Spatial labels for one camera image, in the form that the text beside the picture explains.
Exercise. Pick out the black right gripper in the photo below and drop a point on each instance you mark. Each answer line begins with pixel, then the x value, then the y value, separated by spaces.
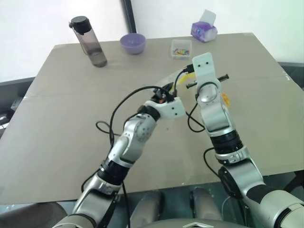
pixel 224 77

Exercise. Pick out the purple tissue pack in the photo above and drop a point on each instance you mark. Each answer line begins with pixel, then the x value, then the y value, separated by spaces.
pixel 204 31

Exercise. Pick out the dark brown rounded shape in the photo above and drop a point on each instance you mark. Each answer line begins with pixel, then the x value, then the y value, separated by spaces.
pixel 31 216

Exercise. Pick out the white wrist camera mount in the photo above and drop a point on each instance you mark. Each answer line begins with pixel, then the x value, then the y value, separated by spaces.
pixel 204 67
pixel 172 109

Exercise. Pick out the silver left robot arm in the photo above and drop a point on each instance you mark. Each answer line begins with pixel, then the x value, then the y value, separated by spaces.
pixel 137 133

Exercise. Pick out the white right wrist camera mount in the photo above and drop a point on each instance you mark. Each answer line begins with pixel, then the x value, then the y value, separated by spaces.
pixel 204 67

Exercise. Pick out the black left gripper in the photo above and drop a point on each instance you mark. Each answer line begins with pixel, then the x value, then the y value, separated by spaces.
pixel 164 96

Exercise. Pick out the purple bowl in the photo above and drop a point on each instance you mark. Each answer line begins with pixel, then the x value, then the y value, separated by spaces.
pixel 132 44

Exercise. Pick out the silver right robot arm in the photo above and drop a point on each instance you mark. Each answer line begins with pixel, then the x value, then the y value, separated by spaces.
pixel 216 116

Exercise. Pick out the clear plastic bag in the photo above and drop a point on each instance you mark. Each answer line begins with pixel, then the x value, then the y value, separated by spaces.
pixel 166 79

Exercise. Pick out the dark window frame post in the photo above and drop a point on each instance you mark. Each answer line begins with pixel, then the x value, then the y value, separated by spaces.
pixel 129 16

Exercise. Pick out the black table leg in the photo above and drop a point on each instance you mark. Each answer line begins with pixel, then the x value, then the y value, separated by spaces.
pixel 293 181

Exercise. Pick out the clear box of colourful bits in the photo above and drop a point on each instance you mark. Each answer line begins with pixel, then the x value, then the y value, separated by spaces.
pixel 181 50

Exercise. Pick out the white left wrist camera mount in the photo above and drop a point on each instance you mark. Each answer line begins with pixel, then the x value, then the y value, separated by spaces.
pixel 172 109

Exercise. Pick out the dark side furniture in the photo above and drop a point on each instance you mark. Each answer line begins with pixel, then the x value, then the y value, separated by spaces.
pixel 12 95

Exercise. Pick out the grey rounded robot leg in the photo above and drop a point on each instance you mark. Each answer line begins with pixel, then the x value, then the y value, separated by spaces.
pixel 148 207
pixel 205 204

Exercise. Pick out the dark clear bottle, black lid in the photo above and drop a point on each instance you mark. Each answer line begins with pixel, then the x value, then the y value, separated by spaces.
pixel 91 41

